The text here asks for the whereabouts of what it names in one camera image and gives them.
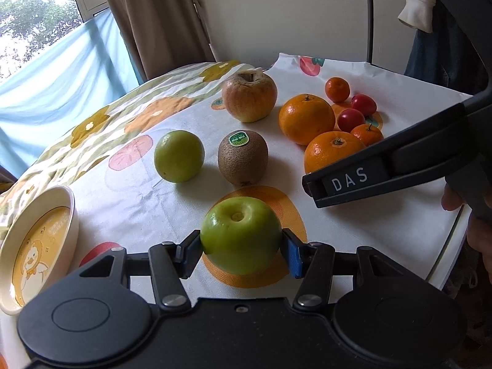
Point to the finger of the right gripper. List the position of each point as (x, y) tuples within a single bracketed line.
[(416, 155)]

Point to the wrinkled yellow-red apple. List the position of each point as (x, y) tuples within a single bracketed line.
[(249, 96)]

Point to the large green apple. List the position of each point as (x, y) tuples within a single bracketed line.
[(241, 235)]

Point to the cream oval duck bowl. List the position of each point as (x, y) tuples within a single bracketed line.
[(38, 248)]

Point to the brown drape curtain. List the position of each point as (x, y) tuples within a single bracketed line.
[(162, 35)]

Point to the white hanging garment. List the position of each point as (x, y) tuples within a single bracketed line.
[(418, 15)]

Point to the small mandarin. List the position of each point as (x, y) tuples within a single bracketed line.
[(368, 134), (337, 89)]

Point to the large orange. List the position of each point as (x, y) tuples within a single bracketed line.
[(328, 148), (304, 117)]

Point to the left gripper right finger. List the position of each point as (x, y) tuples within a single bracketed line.
[(313, 263)]

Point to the black floor lamp pole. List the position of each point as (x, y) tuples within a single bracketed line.
[(370, 31)]

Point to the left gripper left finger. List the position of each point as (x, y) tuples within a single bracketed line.
[(169, 264)]

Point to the light blue sheer curtain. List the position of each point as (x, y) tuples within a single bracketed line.
[(81, 73)]

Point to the red cherry tomato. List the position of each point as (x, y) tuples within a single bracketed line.
[(349, 119), (364, 104)]

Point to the brown kiwi with sticker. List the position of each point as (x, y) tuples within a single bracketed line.
[(243, 157)]

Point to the dark blue hanging clothes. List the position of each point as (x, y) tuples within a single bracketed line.
[(446, 57)]

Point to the small green apple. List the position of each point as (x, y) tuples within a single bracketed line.
[(179, 156)]

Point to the person's right hand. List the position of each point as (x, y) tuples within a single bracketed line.
[(478, 232)]

